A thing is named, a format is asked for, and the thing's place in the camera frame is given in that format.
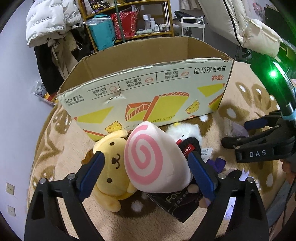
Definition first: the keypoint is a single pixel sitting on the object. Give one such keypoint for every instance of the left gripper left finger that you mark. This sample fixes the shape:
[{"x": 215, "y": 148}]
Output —
[{"x": 44, "y": 219}]

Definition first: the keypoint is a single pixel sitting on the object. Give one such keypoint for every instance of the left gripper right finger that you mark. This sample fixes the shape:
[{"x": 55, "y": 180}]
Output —
[{"x": 248, "y": 220}]

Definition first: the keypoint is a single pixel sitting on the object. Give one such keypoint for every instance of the yellow dog plush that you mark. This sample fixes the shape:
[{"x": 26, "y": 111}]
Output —
[{"x": 113, "y": 183}]

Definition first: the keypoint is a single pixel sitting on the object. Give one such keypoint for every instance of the purple-clothed doll plush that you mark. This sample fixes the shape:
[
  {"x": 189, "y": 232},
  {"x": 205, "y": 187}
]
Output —
[{"x": 212, "y": 166}]

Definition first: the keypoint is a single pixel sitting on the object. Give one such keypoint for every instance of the white fluffy plush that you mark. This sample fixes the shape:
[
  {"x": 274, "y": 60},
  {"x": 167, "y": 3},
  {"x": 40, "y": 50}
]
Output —
[{"x": 181, "y": 131}]

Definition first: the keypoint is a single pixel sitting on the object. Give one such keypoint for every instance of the pink swirl plush cushion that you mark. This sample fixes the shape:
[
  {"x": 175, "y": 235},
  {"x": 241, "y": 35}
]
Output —
[{"x": 153, "y": 161}]

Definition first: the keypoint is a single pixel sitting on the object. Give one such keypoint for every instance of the person's right hand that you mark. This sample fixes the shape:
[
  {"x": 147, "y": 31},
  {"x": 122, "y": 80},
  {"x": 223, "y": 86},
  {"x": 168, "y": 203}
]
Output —
[{"x": 286, "y": 167}]

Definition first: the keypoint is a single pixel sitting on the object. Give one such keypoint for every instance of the beige patterned blanket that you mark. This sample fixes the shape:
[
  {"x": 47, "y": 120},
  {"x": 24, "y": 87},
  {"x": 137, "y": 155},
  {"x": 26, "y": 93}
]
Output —
[{"x": 276, "y": 82}]

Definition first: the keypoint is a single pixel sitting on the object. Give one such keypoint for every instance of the cardboard box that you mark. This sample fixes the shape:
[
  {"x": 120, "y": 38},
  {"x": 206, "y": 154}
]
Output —
[{"x": 161, "y": 80}]

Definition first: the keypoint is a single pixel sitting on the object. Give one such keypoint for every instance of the white rolling cart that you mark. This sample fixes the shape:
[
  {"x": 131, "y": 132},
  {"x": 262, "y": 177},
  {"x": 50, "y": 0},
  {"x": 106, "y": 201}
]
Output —
[{"x": 189, "y": 23}]

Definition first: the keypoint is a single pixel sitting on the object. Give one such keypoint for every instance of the wooden bookshelf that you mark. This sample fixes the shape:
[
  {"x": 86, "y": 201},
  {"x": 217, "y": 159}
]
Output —
[{"x": 147, "y": 25}]

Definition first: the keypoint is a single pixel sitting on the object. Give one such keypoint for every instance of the beige coat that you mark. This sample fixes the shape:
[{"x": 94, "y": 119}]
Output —
[{"x": 62, "y": 53}]

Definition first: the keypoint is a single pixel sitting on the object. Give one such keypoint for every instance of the red gift bag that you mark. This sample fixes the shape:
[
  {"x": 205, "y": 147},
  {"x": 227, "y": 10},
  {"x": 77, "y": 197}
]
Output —
[{"x": 129, "y": 23}]

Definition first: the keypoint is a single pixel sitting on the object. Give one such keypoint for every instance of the teal bag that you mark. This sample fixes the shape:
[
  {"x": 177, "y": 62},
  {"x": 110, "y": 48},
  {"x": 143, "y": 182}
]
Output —
[{"x": 102, "y": 30}]

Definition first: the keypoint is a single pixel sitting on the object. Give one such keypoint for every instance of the white puffer jacket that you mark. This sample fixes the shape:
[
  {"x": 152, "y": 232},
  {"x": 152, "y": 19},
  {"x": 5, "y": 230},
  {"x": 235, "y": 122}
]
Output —
[{"x": 50, "y": 20}]

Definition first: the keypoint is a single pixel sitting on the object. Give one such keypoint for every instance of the green pole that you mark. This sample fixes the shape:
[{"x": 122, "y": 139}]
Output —
[{"x": 119, "y": 21}]

